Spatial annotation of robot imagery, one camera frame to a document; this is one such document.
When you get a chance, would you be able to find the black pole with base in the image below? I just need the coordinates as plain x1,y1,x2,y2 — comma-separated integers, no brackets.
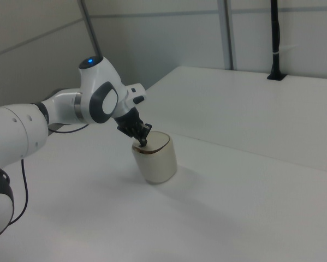
266,0,287,81

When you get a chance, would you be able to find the beige trash can lid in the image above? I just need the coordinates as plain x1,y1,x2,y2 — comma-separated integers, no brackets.
132,130,171,154

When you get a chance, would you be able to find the grey partition frame post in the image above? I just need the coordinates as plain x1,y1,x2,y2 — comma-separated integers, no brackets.
217,0,237,70

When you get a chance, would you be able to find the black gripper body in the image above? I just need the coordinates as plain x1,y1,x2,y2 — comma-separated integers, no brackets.
113,107,142,132

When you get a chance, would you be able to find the grey metal post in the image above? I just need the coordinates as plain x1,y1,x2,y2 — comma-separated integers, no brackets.
76,0,104,58

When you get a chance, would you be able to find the small white trash can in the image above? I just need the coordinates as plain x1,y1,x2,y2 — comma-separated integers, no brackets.
131,130,178,186

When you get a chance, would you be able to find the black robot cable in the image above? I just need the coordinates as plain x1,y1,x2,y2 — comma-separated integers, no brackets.
10,123,90,225

